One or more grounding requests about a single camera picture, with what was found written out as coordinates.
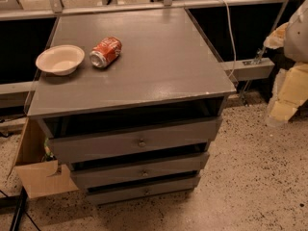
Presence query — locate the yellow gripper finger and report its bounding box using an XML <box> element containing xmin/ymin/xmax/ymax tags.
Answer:
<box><xmin>266</xmin><ymin>63</ymin><xmax>308</xmax><ymax>127</ymax></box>
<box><xmin>264</xmin><ymin>22</ymin><xmax>289</xmax><ymax>49</ymax></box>

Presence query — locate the grey bottom drawer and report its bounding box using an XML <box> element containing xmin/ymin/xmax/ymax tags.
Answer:
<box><xmin>86</xmin><ymin>174</ymin><xmax>200</xmax><ymax>205</ymax></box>

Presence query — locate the grey drawer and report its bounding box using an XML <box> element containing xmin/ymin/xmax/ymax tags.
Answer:
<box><xmin>86</xmin><ymin>174</ymin><xmax>200</xmax><ymax>205</ymax></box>
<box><xmin>48</xmin><ymin>116</ymin><xmax>222</xmax><ymax>164</ymax></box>
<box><xmin>71</xmin><ymin>152</ymin><xmax>209</xmax><ymax>189</ymax></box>

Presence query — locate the grey top drawer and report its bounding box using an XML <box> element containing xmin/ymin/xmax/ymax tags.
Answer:
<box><xmin>48</xmin><ymin>116</ymin><xmax>222</xmax><ymax>164</ymax></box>

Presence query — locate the grey drawer cabinet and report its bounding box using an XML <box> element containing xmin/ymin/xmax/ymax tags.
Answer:
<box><xmin>29</xmin><ymin>9</ymin><xmax>234</xmax><ymax>196</ymax></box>

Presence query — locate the grey middle drawer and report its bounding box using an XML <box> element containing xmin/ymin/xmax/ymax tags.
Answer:
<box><xmin>71</xmin><ymin>152</ymin><xmax>209</xmax><ymax>189</ymax></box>

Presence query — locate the red soda can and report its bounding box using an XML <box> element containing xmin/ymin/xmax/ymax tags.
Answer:
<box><xmin>90</xmin><ymin>37</ymin><xmax>122</xmax><ymax>68</ymax></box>

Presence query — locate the brown cardboard box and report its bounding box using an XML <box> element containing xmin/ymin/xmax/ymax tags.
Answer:
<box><xmin>13</xmin><ymin>118</ymin><xmax>78</xmax><ymax>198</ymax></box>

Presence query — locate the black stand leg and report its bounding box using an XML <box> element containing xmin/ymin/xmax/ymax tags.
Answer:
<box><xmin>10</xmin><ymin>188</ymin><xmax>28</xmax><ymax>231</ymax></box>

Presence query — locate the white cable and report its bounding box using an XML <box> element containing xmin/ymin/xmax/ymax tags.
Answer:
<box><xmin>211</xmin><ymin>0</ymin><xmax>238</xmax><ymax>79</ymax></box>

